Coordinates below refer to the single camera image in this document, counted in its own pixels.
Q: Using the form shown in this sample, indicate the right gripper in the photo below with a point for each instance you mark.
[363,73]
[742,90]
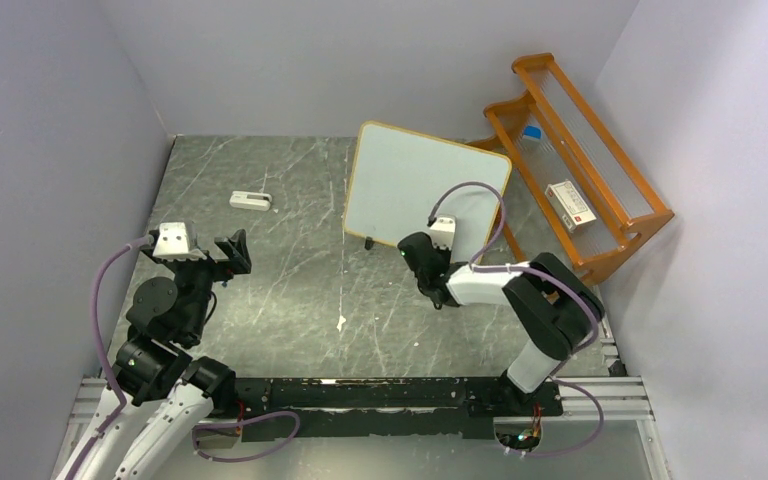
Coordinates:
[444,252]

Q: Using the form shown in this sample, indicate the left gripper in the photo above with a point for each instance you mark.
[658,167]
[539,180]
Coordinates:
[235,250]

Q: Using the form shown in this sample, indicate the yellow framed whiteboard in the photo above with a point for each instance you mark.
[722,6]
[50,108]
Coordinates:
[398,175]

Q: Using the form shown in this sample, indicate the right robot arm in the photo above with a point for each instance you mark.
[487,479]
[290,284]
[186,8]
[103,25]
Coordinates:
[558,312]

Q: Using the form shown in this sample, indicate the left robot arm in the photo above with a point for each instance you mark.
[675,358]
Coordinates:
[156,393]

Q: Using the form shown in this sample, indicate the white whiteboard eraser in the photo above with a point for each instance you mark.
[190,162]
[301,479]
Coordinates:
[255,201]

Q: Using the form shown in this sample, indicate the white red box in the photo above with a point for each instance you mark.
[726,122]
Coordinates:
[569,205]

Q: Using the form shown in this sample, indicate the blue white small object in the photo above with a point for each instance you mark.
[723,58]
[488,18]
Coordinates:
[532,133]

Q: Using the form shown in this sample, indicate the orange wooden rack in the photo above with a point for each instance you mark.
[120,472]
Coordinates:
[576,146]

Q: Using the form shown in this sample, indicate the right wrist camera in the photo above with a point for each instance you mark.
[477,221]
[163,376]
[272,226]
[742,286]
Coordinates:
[441,231]

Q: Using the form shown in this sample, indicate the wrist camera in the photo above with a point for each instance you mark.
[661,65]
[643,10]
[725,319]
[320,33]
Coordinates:
[177,241]
[441,231]

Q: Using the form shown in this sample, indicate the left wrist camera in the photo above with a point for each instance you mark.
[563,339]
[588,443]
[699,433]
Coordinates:
[177,241]

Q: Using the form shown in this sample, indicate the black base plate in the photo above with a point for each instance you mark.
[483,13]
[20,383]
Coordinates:
[463,406]

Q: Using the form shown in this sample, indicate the aluminium rail frame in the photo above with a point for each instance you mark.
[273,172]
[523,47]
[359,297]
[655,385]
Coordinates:
[598,400]

